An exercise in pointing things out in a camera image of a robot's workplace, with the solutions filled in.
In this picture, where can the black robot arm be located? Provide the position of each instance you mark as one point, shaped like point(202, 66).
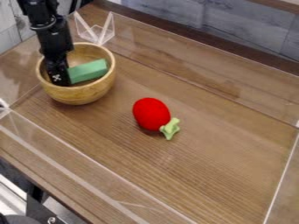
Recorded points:
point(38, 9)

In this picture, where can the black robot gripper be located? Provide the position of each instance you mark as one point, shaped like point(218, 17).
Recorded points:
point(54, 35)

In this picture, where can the red plush strawberry toy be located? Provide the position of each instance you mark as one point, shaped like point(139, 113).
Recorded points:
point(153, 116)

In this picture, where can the green rectangular block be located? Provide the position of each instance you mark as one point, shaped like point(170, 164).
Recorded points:
point(88, 71)

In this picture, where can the clear acrylic enclosure wall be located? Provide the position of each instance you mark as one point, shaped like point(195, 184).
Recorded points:
point(122, 175)

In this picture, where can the black metal table bracket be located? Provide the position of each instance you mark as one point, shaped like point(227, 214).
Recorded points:
point(36, 210)

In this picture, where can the light wooden bowl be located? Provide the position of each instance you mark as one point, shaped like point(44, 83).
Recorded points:
point(90, 90)

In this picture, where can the clear acrylic corner bracket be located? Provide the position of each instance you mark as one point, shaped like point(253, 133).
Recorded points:
point(95, 34)

